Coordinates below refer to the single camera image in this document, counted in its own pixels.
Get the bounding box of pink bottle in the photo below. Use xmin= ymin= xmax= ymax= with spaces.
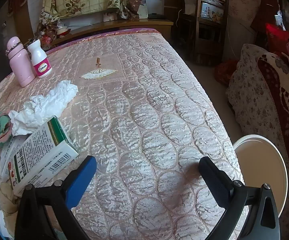
xmin=5 ymin=36 xmax=36 ymax=88

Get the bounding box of red artificial flower bouquet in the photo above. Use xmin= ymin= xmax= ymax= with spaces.
xmin=39 ymin=10 xmax=71 ymax=48

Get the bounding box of white tissue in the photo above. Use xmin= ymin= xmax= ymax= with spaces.
xmin=8 ymin=80 xmax=79 ymax=137

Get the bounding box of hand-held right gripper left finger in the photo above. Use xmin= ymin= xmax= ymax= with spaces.
xmin=14 ymin=155 xmax=97 ymax=240

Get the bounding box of green white medicine box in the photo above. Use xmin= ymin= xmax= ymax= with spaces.
xmin=1 ymin=116 xmax=79 ymax=197

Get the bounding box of wooden cabinet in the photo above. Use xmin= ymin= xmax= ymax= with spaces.
xmin=51 ymin=19 xmax=174 ymax=47

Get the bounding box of white pill bottle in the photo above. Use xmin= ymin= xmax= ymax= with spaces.
xmin=27 ymin=40 xmax=53 ymax=78

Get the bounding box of maroon floral cloth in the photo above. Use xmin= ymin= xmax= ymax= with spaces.
xmin=119 ymin=0 xmax=147 ymax=20

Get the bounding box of cream plastic bucket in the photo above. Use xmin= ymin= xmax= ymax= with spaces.
xmin=232 ymin=134 xmax=288 ymax=218

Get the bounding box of teal pink cloth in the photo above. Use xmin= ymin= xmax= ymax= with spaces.
xmin=0 ymin=111 xmax=16 ymax=148

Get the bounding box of red patterned blanket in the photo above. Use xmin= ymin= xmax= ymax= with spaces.
xmin=257 ymin=52 xmax=289 ymax=240

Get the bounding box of dark wooden rack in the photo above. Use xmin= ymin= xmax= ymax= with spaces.
xmin=177 ymin=0 xmax=230 ymax=67

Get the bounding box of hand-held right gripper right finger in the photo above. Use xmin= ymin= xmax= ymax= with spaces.
xmin=198 ymin=156 xmax=281 ymax=240

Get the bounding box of floral covered sofa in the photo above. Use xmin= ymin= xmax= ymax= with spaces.
xmin=226 ymin=44 xmax=289 ymax=240

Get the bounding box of beige crumpled tissue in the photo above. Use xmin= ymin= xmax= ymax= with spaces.
xmin=0 ymin=180 xmax=21 ymax=217

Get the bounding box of pink quilted table cover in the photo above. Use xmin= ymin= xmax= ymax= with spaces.
xmin=0 ymin=29 xmax=245 ymax=240

